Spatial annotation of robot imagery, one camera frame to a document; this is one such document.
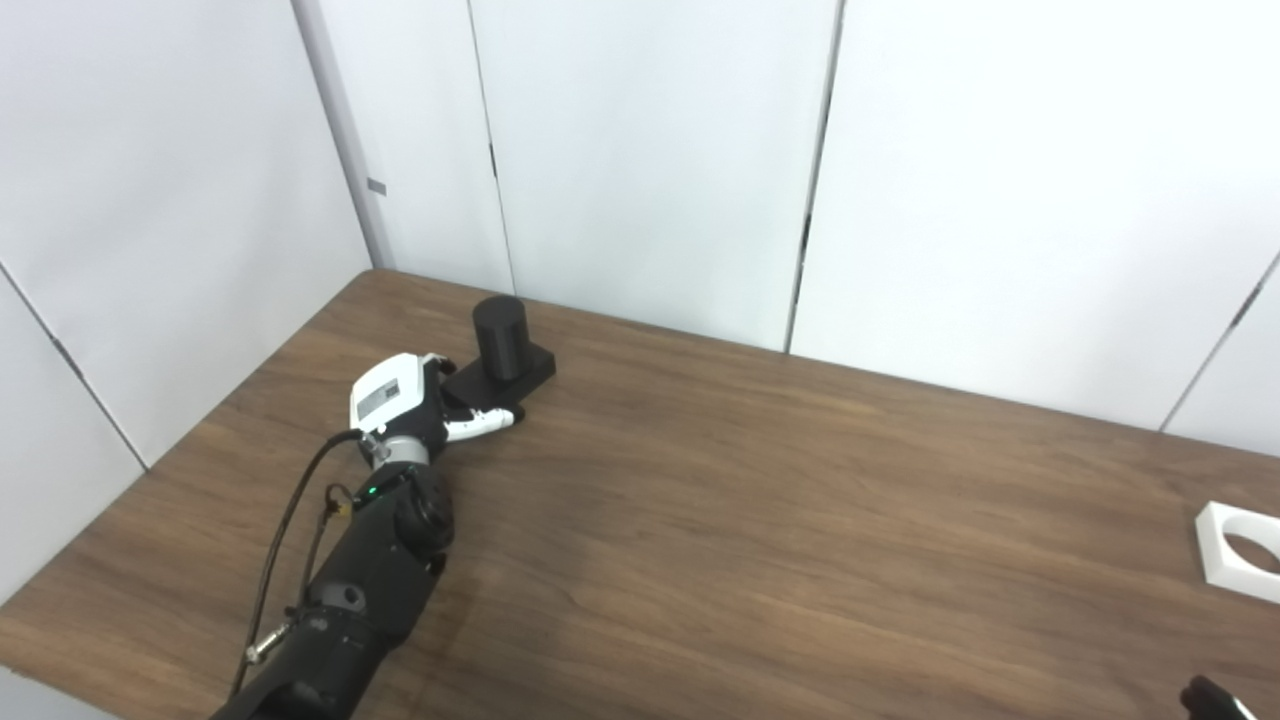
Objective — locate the black peg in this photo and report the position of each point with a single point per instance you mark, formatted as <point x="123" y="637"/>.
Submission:
<point x="500" y="340"/>

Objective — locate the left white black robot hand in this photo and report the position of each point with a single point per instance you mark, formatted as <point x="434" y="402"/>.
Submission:
<point x="390" y="395"/>

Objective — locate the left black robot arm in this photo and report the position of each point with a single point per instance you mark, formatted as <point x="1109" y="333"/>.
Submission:
<point x="365" y="590"/>

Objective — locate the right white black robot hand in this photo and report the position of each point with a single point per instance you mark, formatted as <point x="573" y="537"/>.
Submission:
<point x="1210" y="702"/>

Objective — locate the white square piece with hole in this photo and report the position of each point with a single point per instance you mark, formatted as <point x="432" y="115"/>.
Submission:
<point x="1215" y="560"/>

